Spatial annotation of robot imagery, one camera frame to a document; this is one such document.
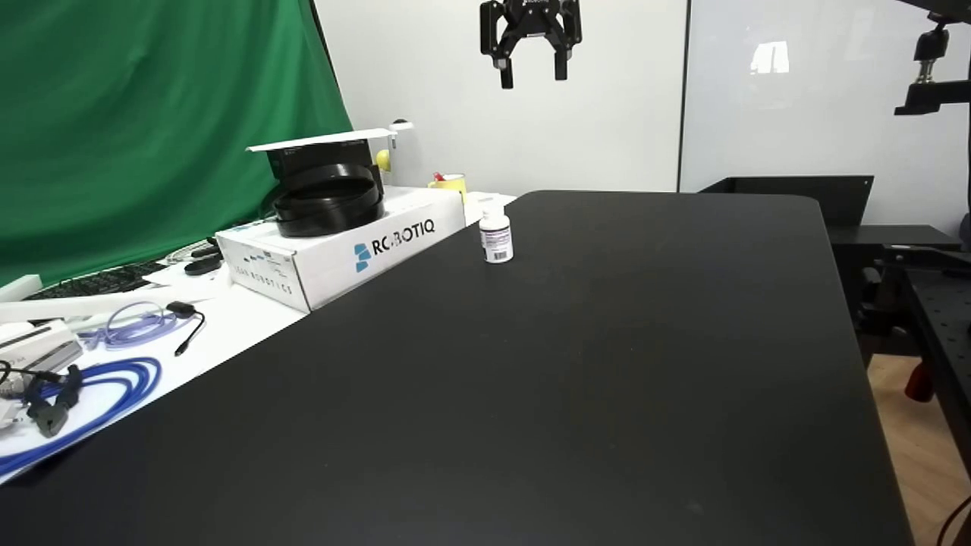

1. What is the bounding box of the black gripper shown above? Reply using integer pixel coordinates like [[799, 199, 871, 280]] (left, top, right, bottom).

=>
[[479, 0, 583, 90]]

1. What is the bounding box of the small white pill bottle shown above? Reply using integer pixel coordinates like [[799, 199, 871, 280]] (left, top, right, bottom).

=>
[[479, 205, 514, 265]]

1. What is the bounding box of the yellow mug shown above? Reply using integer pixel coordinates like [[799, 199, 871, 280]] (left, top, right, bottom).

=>
[[428, 172, 468, 206]]

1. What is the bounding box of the black box with white lid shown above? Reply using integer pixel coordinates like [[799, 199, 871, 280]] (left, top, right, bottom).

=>
[[246, 128, 397, 199]]

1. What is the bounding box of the white cardboard box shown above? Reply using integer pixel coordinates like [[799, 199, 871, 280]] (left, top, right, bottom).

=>
[[215, 186, 467, 314]]

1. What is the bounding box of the green backdrop cloth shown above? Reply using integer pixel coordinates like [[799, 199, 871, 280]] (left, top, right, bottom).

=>
[[0, 0, 354, 289]]

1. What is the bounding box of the black keyboard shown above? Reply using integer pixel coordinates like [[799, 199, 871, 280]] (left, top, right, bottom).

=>
[[23, 259, 169, 303]]

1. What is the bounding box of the black perforated bench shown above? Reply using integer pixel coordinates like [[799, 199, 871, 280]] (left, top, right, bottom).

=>
[[880, 244, 971, 479]]

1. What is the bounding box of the white and grey device box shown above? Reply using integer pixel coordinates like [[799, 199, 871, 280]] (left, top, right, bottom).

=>
[[0, 319, 83, 374]]

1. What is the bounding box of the black clamp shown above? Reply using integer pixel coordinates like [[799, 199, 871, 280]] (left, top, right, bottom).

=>
[[21, 365, 83, 439]]

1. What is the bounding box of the black cable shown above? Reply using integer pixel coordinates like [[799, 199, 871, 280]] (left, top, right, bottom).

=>
[[165, 300, 207, 358]]

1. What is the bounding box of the coil of lilac cable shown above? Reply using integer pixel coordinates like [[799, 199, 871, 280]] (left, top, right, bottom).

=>
[[78, 301, 183, 352]]

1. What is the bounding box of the red clamp handle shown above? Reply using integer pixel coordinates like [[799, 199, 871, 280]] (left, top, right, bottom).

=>
[[903, 362, 936, 403]]

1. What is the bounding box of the coil of blue cable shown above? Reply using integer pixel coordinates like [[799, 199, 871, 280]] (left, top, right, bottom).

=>
[[0, 357, 163, 480]]

